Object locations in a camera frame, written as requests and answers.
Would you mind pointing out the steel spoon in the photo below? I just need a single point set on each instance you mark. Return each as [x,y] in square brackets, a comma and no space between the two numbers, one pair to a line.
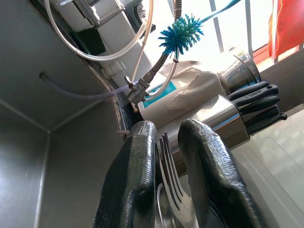
[164,213]

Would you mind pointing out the white water filter cylinder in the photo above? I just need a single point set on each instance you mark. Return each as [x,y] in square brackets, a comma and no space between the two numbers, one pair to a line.
[161,111]

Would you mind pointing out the red cloth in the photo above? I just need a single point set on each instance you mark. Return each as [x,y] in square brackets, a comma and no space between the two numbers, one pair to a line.
[289,23]

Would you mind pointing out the chrome tap valve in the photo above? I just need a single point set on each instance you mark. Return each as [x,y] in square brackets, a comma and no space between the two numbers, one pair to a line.
[139,91]

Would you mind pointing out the white plastic tube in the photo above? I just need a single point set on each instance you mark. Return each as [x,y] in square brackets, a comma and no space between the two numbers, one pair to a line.
[95,57]

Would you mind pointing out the steel fork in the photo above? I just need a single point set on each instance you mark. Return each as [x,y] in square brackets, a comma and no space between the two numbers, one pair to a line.
[177,204]

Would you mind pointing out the blue bottle brush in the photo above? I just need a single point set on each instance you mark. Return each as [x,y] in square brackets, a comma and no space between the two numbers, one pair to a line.
[180,33]

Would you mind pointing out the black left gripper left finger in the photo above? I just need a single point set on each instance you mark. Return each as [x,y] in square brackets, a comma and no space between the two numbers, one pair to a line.
[128,180]

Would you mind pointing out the steel knife block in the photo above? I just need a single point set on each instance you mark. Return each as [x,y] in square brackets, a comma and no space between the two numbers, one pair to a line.
[221,118]

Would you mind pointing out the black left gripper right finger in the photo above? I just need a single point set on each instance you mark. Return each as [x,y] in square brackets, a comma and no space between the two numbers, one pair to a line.
[209,175]

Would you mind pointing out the shiny steel canister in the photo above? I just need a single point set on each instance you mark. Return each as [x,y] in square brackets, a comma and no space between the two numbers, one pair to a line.
[240,73]

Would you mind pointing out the stainless steel sink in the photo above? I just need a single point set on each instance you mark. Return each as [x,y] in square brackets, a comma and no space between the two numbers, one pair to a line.
[47,154]

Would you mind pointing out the white towel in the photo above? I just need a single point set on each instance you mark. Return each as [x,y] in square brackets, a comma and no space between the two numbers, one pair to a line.
[197,83]

